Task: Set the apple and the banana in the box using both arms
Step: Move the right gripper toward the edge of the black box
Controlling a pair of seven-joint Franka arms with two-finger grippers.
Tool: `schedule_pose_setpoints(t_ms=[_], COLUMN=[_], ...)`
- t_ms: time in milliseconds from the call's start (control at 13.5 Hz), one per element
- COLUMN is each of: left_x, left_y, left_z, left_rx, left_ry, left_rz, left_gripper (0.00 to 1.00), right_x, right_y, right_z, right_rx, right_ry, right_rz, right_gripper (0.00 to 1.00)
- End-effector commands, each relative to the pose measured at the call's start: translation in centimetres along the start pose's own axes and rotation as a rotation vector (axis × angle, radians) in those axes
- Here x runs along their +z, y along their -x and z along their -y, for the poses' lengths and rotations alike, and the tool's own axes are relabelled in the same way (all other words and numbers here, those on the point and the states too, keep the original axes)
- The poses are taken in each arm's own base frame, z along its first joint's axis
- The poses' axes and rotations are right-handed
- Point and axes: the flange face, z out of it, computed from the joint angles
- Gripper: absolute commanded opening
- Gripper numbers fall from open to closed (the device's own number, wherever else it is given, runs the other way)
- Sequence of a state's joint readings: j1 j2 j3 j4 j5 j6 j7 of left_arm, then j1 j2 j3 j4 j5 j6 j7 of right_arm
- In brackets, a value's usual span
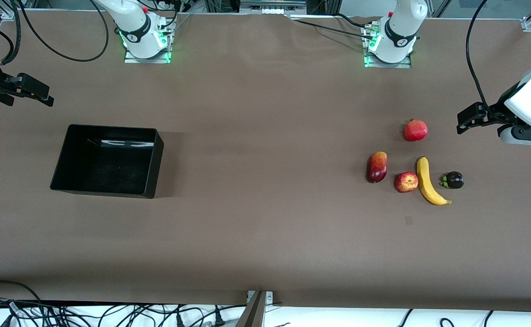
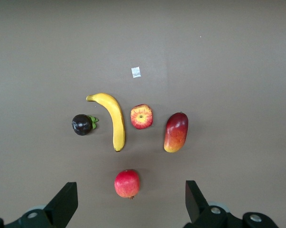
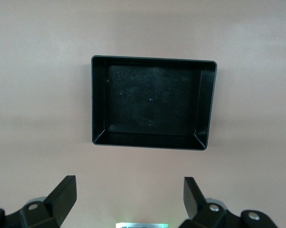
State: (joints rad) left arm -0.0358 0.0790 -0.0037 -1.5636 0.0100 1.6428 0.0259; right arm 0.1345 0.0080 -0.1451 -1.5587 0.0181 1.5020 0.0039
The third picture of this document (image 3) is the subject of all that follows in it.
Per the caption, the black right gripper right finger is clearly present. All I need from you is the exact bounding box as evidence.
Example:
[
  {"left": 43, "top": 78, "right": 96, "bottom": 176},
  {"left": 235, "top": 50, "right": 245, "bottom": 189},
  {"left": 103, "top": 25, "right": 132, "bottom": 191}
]
[{"left": 182, "top": 176, "right": 280, "bottom": 228}]

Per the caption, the black plastic box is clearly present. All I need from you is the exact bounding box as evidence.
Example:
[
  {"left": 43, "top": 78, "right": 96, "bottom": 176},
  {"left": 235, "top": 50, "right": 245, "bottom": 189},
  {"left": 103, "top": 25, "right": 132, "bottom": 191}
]
[{"left": 91, "top": 55, "right": 218, "bottom": 152}]

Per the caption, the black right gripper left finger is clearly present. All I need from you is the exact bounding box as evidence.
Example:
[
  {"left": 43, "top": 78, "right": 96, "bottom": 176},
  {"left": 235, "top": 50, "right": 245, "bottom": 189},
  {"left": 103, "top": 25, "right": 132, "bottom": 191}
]
[{"left": 0, "top": 175, "right": 77, "bottom": 228}]

